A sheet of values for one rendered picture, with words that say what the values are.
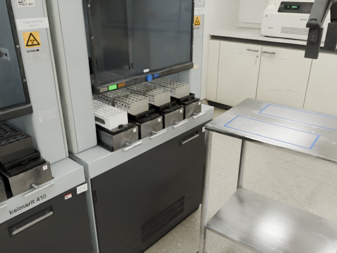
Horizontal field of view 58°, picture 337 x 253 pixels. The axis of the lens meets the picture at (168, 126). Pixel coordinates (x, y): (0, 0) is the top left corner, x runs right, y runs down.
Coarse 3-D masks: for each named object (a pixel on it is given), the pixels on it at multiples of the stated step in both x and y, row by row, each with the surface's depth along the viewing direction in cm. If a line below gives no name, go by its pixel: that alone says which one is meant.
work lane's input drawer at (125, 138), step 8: (96, 128) 128; (104, 128) 126; (120, 128) 126; (128, 128) 127; (136, 128) 130; (104, 136) 125; (112, 136) 121; (120, 136) 124; (128, 136) 128; (136, 136) 131; (112, 144) 123; (120, 144) 126; (128, 144) 126; (136, 144) 127
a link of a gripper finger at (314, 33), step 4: (312, 20) 66; (312, 24) 66; (312, 28) 68; (316, 28) 67; (312, 32) 68; (316, 32) 68; (312, 36) 69; (316, 36) 68; (312, 40) 69; (316, 40) 69
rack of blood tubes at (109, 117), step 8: (96, 104) 137; (104, 104) 138; (96, 112) 129; (104, 112) 130; (112, 112) 128; (120, 112) 128; (96, 120) 135; (104, 120) 125; (112, 120) 124; (120, 120) 127; (112, 128) 125
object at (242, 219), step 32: (224, 128) 125; (256, 128) 125; (288, 128) 125; (320, 128) 125; (320, 160) 103; (256, 192) 174; (224, 224) 151; (256, 224) 151; (288, 224) 151; (320, 224) 151
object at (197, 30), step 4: (200, 0) 152; (196, 16) 153; (200, 16) 155; (196, 20) 154; (200, 20) 156; (196, 24) 155; (196, 28) 156; (200, 28) 158; (196, 32) 157; (200, 32) 159
